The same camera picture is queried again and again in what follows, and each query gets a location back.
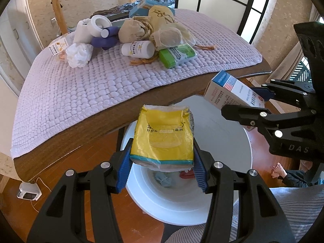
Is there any white medicine bottle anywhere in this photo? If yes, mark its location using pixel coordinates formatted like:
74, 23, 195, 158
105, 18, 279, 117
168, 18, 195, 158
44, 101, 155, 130
121, 40, 155, 59

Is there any black framed sliding screen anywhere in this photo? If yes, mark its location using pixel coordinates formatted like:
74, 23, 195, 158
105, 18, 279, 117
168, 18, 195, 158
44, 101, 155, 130
175, 0, 281, 45

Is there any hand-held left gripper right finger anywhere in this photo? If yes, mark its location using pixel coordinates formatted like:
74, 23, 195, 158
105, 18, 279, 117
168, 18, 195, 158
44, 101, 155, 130
193, 142, 296, 243

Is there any blue white medicine box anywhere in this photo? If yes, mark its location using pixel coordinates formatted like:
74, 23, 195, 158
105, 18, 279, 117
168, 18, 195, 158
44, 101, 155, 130
204, 70, 266, 132

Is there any white floor device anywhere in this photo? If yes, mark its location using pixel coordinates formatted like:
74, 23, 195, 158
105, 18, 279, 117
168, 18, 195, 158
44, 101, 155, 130
17, 182, 42, 200

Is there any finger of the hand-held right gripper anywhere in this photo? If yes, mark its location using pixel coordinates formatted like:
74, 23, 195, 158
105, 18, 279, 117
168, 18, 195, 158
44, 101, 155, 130
221, 104, 317, 142
250, 79, 315, 104

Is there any purple bottle white cap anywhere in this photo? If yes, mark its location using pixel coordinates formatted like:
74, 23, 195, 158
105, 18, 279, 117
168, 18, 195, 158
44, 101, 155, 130
101, 27, 119, 38

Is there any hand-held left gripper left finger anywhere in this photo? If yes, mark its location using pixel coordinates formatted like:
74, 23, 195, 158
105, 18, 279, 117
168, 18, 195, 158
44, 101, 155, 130
27, 138, 134, 243

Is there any wooden table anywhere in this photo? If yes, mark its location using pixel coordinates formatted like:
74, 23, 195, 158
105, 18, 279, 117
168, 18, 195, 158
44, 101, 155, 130
14, 58, 272, 183

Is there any white wardrobe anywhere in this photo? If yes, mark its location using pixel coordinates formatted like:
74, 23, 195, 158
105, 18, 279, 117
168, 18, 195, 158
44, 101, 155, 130
0, 0, 45, 56

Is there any yellow tissue packet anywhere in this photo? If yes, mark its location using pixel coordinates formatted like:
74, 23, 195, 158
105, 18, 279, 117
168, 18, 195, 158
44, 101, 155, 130
129, 104, 195, 171

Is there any white cable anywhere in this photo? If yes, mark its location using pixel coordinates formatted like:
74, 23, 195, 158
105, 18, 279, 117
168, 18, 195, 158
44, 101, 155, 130
30, 177, 51, 212

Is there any white round bin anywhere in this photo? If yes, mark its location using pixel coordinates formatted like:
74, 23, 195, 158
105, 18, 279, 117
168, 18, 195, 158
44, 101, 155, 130
119, 94, 252, 225

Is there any lilac quilted blanket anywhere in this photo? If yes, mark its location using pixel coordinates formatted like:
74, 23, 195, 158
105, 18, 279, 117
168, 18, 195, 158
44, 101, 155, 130
10, 8, 262, 159

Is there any wooden bunk bed frame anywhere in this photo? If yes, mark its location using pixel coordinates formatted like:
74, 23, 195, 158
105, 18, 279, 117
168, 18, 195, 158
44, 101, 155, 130
48, 0, 152, 34

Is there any balcony railing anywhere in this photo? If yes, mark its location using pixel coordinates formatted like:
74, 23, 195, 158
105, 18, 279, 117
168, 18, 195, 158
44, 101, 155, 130
289, 58, 312, 81

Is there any printed beige drawstring bag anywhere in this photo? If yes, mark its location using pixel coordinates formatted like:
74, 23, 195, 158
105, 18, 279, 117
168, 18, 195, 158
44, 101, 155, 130
148, 5, 176, 33

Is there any white yellow medicine box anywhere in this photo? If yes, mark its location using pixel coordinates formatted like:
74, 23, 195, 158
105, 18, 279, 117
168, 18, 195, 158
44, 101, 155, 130
48, 37, 70, 56

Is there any crumpled white paper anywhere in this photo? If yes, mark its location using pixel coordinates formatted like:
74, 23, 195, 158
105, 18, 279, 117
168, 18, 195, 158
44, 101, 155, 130
66, 43, 94, 68

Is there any person's striped clothing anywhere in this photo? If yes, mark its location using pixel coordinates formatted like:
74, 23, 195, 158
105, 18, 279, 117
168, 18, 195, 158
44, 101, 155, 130
164, 186, 324, 243

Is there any brown cloth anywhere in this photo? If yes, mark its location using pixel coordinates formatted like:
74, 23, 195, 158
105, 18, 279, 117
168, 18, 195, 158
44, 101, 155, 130
92, 5, 132, 16

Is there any light blue box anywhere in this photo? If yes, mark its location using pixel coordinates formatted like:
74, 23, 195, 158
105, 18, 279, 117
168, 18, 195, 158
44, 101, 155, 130
129, 0, 157, 18

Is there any red wrapper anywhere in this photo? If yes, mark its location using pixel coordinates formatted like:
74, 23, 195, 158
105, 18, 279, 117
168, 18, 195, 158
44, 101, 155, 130
180, 170, 196, 180

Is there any person's dark trouser leg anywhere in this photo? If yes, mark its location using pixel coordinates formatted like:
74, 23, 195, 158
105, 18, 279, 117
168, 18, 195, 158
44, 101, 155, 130
281, 169, 324, 188

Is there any white tissue roll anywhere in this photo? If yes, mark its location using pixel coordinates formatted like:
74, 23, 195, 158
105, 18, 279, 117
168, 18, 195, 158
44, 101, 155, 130
73, 20, 93, 43

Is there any green wipes packet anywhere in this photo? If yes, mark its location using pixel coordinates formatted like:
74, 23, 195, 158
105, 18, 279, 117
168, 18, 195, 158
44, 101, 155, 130
159, 43, 198, 69

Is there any person's bare foot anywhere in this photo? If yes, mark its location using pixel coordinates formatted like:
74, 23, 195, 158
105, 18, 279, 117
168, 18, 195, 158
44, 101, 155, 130
271, 162, 288, 179

